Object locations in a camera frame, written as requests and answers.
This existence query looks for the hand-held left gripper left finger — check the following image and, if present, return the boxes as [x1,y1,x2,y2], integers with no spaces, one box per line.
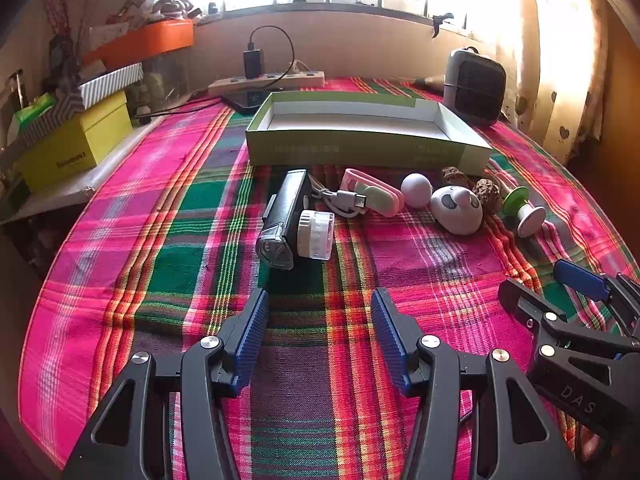
[62,287,271,480]

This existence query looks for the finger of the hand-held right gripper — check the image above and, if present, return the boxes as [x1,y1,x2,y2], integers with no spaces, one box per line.
[498,278,640,361]
[552,259,640,336]

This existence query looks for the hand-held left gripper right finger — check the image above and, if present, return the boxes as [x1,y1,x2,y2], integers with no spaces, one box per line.
[371,287,586,480]

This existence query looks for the green white suction holder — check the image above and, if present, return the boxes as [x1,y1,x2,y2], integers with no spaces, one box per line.
[501,186,547,238]

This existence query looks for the brown walnut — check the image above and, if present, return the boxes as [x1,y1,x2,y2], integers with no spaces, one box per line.
[441,166,473,188]
[472,177,503,207]

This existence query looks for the white ribbed round cap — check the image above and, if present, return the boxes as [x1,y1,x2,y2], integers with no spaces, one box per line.
[296,210,336,262]

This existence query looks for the pink clip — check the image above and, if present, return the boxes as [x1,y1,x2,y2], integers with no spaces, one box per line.
[482,157,521,193]
[336,167,406,218]

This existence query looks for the black bike light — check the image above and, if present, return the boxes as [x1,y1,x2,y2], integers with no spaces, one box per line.
[255,170,311,271]

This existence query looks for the short white usb cable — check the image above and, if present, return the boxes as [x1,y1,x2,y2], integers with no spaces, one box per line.
[305,175,371,218]

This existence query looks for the white mushroom knob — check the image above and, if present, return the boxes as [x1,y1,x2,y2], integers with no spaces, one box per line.
[400,173,434,209]

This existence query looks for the white shallow box tray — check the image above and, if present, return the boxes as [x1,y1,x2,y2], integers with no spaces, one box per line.
[245,91,493,170]

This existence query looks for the pink green plaid blanket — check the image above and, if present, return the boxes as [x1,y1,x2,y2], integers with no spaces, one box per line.
[17,76,640,480]

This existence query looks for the grey black fan heater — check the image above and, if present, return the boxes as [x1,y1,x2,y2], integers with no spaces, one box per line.
[442,47,507,128]

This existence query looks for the cream heart print curtain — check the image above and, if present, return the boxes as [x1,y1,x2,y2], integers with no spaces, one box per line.
[492,0,608,163]

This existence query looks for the white side shelf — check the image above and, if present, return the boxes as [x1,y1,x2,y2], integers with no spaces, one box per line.
[0,125,151,221]

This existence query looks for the black phone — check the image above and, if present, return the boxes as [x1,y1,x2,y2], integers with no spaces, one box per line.
[222,91,273,113]

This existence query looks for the white power strip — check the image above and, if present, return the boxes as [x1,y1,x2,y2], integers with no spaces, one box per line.
[207,71,326,96]

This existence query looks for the yellow box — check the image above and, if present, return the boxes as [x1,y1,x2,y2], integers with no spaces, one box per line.
[19,91,133,193]

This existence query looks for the clear glass tank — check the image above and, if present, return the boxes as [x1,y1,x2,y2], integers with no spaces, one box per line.
[142,50,196,106]

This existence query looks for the grey white striped box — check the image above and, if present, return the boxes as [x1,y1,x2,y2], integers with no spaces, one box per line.
[0,62,145,161]

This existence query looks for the black window hook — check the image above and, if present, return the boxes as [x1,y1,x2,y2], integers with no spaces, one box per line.
[431,12,455,40]

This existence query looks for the orange box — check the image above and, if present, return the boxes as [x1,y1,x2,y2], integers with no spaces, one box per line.
[82,20,195,68]

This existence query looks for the green tissue packet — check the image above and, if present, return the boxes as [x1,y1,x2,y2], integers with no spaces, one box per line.
[14,94,56,128]

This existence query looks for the pile of white packets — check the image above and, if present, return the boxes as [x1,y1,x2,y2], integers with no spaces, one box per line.
[105,0,203,26]

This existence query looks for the red dried branches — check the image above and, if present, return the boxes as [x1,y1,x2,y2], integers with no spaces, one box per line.
[42,0,96,76]

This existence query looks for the black charger cable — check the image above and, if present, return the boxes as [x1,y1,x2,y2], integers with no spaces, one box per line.
[132,25,296,125]

